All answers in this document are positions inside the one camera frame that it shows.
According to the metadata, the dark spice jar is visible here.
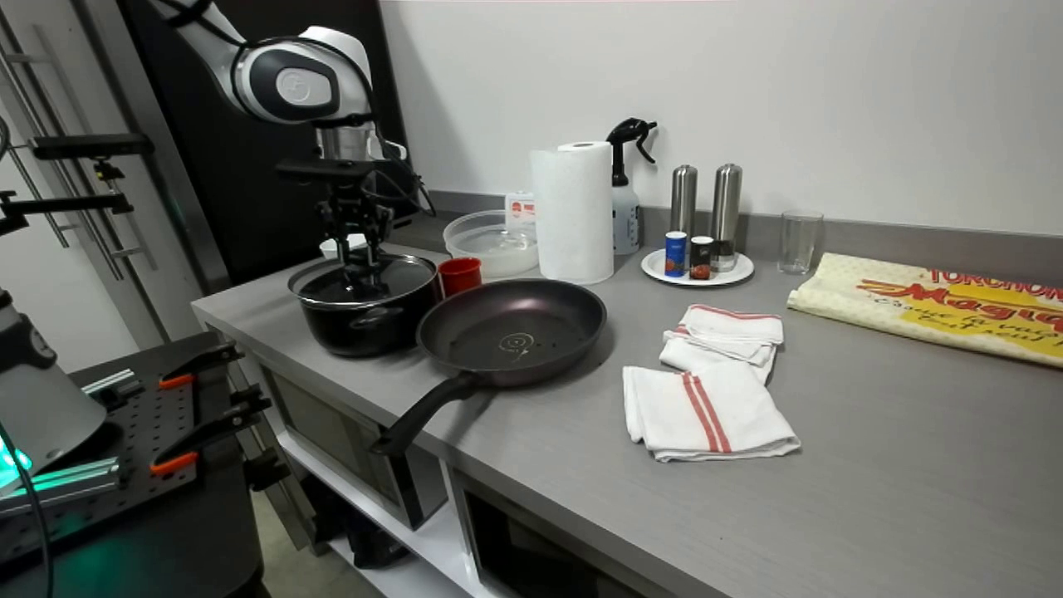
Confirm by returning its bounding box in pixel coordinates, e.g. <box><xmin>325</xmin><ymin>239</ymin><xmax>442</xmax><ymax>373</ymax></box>
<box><xmin>689</xmin><ymin>231</ymin><xmax>720</xmax><ymax>283</ymax></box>

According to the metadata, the dark under-counter appliance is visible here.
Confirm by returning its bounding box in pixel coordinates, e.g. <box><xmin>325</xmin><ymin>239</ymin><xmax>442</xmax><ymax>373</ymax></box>
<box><xmin>258</xmin><ymin>368</ymin><xmax>450</xmax><ymax>527</ymax></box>

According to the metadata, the dark cutting board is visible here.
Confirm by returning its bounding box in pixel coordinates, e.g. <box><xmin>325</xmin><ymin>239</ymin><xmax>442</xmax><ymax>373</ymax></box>
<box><xmin>376</xmin><ymin>204</ymin><xmax>468</xmax><ymax>254</ymax></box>

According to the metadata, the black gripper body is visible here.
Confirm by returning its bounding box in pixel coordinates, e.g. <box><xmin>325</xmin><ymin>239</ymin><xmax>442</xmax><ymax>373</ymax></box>
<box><xmin>319</xmin><ymin>177</ymin><xmax>391</xmax><ymax>239</ymax></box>

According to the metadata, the white round plate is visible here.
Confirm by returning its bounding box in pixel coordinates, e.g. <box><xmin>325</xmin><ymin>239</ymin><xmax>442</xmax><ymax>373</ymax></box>
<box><xmin>638</xmin><ymin>244</ymin><xmax>757</xmax><ymax>292</ymax></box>

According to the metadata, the black perforated breadboard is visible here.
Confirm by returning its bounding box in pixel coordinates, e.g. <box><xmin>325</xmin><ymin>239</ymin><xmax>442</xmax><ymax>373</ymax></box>
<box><xmin>0</xmin><ymin>362</ymin><xmax>243</xmax><ymax>558</ymax></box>

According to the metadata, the black frying pan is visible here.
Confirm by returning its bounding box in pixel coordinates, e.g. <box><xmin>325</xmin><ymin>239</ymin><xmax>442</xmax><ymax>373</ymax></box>
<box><xmin>379</xmin><ymin>275</ymin><xmax>611</xmax><ymax>458</ymax></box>

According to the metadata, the clear plastic container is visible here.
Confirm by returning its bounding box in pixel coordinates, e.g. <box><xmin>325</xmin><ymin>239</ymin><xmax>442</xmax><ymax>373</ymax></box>
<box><xmin>440</xmin><ymin>204</ymin><xmax>541</xmax><ymax>277</ymax></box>

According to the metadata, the white paper towel roll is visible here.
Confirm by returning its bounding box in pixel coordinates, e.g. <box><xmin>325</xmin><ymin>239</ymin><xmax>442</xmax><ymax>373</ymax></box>
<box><xmin>530</xmin><ymin>136</ymin><xmax>619</xmax><ymax>290</ymax></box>

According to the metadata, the black cooking pot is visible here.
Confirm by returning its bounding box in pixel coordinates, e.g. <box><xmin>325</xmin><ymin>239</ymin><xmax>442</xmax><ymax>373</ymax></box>
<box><xmin>285</xmin><ymin>271</ymin><xmax>442</xmax><ymax>362</ymax></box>

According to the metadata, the silver aluminium rail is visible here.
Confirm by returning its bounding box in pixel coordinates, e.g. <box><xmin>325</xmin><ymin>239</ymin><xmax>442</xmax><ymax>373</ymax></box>
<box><xmin>0</xmin><ymin>455</ymin><xmax>127</xmax><ymax>510</ymax></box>

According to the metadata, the blue spice can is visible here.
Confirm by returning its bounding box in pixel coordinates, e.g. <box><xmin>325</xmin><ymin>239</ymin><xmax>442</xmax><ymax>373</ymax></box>
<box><xmin>662</xmin><ymin>228</ymin><xmax>690</xmax><ymax>277</ymax></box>

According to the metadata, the tall steel grinder mill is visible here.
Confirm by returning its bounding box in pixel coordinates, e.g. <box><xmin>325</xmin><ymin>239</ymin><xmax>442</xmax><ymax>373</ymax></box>
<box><xmin>710</xmin><ymin>158</ymin><xmax>743</xmax><ymax>268</ymax></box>

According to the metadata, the black mount bar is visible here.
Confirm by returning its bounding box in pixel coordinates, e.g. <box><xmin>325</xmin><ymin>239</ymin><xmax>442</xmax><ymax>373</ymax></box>
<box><xmin>29</xmin><ymin>128</ymin><xmax>158</xmax><ymax>186</ymax></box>

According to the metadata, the folded white red-striped towel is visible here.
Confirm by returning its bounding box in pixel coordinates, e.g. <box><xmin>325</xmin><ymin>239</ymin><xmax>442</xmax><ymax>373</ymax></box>
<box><xmin>619</xmin><ymin>362</ymin><xmax>803</xmax><ymax>465</ymax></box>

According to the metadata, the spray bottle with black trigger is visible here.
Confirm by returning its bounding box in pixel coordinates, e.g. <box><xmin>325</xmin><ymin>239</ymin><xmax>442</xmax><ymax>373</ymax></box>
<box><xmin>604</xmin><ymin>116</ymin><xmax>662</xmax><ymax>265</ymax></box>

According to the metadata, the white under-counter shelf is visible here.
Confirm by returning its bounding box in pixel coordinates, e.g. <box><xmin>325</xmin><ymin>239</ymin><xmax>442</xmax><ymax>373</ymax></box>
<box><xmin>277</xmin><ymin>428</ymin><xmax>497</xmax><ymax>598</ymax></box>

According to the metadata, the black clamp with orange handle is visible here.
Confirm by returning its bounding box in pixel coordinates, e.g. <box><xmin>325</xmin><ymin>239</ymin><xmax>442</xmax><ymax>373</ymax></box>
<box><xmin>152</xmin><ymin>343</ymin><xmax>243</xmax><ymax>393</ymax></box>
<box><xmin>148</xmin><ymin>386</ymin><xmax>277</xmax><ymax>482</ymax></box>

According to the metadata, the small white bowl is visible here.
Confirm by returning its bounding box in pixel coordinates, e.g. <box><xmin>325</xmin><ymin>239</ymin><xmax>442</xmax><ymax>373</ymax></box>
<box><xmin>317</xmin><ymin>231</ymin><xmax>376</xmax><ymax>262</ymax></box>

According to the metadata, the clear drinking glass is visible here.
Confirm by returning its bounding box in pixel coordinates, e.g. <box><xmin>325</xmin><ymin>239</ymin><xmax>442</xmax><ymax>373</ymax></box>
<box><xmin>782</xmin><ymin>209</ymin><xmax>826</xmax><ymax>277</ymax></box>

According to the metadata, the crumpled white red-striped towel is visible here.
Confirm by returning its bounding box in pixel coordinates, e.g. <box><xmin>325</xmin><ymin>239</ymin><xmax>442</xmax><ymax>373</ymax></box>
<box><xmin>657</xmin><ymin>303</ymin><xmax>789</xmax><ymax>386</ymax></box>

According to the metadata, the short steel grinder mill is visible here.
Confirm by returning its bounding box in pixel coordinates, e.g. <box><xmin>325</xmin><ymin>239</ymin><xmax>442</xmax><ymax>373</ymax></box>
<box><xmin>669</xmin><ymin>163</ymin><xmax>701</xmax><ymax>241</ymax></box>

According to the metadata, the red cup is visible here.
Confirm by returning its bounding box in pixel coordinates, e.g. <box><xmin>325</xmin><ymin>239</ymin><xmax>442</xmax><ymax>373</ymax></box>
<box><xmin>437</xmin><ymin>254</ymin><xmax>485</xmax><ymax>297</ymax></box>

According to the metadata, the small white block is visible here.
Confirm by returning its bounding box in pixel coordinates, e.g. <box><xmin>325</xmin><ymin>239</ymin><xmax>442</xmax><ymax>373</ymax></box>
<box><xmin>80</xmin><ymin>366</ymin><xmax>144</xmax><ymax>403</ymax></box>

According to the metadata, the black robot table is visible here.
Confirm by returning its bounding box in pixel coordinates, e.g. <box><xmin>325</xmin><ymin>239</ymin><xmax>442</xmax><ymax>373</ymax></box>
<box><xmin>0</xmin><ymin>330</ymin><xmax>270</xmax><ymax>598</ymax></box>

